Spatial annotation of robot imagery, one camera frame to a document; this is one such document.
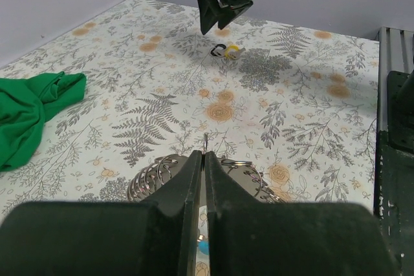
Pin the key with black tag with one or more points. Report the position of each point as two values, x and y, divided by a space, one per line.
218 50

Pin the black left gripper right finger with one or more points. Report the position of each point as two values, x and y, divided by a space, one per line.
248 237

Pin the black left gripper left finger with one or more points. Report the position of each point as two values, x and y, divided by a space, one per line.
151 237

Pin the green crumpled cloth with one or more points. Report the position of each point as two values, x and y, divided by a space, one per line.
27 105

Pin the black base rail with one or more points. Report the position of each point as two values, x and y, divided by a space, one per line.
393 201

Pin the key with yellow ring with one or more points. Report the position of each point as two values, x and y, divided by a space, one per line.
233 52

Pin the metal key organizer blue handle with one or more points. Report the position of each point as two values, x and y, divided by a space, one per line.
159 172

